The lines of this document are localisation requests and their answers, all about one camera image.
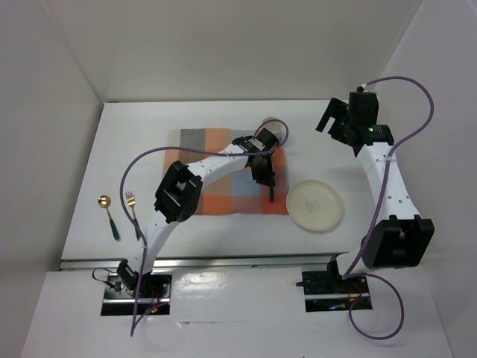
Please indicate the gold fork green handle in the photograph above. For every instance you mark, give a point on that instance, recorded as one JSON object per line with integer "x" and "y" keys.
{"x": 131, "y": 202}

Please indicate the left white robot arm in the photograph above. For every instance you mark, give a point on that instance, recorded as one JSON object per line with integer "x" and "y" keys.
{"x": 176, "y": 200}

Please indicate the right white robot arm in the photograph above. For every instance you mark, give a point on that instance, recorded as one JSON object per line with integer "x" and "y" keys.
{"x": 398, "y": 235}

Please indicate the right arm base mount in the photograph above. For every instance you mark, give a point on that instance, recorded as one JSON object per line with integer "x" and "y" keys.
{"x": 324, "y": 293}

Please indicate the front aluminium rail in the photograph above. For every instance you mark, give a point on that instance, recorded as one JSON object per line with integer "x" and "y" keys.
{"x": 209, "y": 262}

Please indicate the checkered orange blue cloth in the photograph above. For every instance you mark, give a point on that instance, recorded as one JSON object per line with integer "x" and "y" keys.
{"x": 237, "y": 192}

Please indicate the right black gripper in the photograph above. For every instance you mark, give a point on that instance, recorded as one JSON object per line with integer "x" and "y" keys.
{"x": 336, "y": 109}

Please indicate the cream round plate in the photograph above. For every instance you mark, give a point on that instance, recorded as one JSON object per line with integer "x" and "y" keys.
{"x": 314, "y": 205}

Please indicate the blue mug cream inside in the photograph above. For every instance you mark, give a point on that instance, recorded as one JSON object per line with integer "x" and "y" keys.
{"x": 273, "y": 125}

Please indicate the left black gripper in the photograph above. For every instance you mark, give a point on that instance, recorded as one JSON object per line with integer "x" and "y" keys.
{"x": 267, "y": 175}

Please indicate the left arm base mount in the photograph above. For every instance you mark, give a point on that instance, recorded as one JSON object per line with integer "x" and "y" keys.
{"x": 118, "y": 300}

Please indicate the gold spoon green handle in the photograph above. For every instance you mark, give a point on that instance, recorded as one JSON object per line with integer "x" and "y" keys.
{"x": 105, "y": 202}

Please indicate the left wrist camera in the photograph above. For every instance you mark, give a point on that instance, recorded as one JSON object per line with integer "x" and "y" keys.
{"x": 264, "y": 140}

